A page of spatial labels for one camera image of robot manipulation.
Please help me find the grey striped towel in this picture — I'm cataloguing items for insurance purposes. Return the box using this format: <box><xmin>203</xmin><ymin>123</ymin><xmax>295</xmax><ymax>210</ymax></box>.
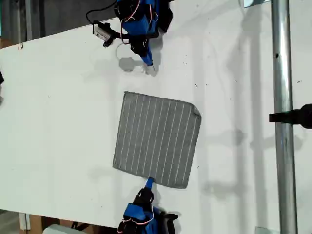
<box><xmin>112</xmin><ymin>91</ymin><xmax>203</xmax><ymax>190</ymax></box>

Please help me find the white box under table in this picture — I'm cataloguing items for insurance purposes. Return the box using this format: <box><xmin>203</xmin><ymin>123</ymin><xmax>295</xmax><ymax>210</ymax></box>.
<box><xmin>43</xmin><ymin>223</ymin><xmax>86</xmax><ymax>234</ymax></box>

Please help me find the white table leg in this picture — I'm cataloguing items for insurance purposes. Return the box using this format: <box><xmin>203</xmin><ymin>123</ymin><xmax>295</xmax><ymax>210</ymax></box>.
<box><xmin>19</xmin><ymin>212</ymin><xmax>31</xmax><ymax>231</ymax></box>

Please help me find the dark object at table edge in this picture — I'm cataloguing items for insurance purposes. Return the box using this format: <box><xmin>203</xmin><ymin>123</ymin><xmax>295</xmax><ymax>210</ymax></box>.
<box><xmin>0</xmin><ymin>70</ymin><xmax>5</xmax><ymax>106</ymax></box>

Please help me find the black clamp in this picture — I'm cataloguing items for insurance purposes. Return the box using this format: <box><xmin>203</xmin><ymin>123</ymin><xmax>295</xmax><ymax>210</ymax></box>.
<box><xmin>269</xmin><ymin>103</ymin><xmax>312</xmax><ymax>129</ymax></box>

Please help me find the black camera stalk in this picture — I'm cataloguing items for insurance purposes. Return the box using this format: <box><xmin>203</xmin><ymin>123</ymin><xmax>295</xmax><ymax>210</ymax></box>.
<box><xmin>103</xmin><ymin>29</ymin><xmax>131</xmax><ymax>48</ymax></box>

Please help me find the black camera box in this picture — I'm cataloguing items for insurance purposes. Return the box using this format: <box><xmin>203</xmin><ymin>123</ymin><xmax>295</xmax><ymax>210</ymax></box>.
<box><xmin>92</xmin><ymin>21</ymin><xmax>112</xmax><ymax>41</ymax></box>

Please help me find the black camera cable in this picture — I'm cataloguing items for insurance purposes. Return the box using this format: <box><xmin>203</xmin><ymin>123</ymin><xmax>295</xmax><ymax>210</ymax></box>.
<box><xmin>85</xmin><ymin>0</ymin><xmax>118</xmax><ymax>25</ymax></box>

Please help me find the steel post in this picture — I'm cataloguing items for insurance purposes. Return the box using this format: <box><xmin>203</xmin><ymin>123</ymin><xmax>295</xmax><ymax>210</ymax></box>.
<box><xmin>270</xmin><ymin>0</ymin><xmax>299</xmax><ymax>234</ymax></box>

